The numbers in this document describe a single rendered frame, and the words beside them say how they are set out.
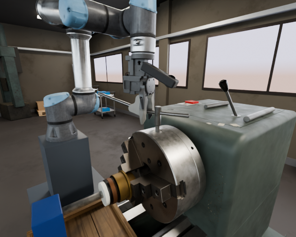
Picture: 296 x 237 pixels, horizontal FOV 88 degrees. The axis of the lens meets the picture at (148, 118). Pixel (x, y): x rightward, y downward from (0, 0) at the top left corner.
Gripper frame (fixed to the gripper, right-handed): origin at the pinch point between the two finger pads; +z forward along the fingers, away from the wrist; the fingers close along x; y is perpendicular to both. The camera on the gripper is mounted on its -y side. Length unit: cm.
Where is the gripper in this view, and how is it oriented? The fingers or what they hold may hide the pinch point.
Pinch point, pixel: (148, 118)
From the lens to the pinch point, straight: 52.2
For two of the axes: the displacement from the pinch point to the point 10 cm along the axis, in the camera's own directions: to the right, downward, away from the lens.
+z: -0.2, 9.6, 3.0
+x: -3.7, 2.7, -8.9
